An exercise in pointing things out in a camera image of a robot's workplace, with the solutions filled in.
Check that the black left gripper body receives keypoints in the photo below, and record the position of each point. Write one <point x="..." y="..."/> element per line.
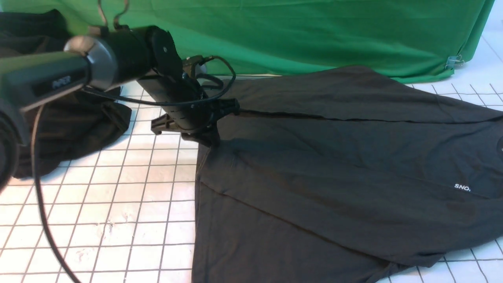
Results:
<point x="188" y="110"/>

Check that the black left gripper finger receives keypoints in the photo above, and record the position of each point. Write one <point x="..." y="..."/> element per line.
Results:
<point x="210" y="138"/>

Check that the gray long sleeve shirt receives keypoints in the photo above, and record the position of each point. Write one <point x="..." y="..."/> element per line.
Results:
<point x="344" y="176"/>

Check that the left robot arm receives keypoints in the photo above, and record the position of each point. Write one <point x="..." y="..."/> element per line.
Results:
<point x="94" y="63"/>

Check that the black crumpled garment pile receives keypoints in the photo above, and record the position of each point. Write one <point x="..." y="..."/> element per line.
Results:
<point x="77" y="124"/>

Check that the green backdrop cloth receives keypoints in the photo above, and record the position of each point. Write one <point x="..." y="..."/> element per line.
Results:
<point x="407" y="40"/>

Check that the metal binder clip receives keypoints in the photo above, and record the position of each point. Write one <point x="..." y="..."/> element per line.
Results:
<point x="453" y="62"/>

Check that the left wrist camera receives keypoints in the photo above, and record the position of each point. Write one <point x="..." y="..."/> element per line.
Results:
<point x="194" y="66"/>

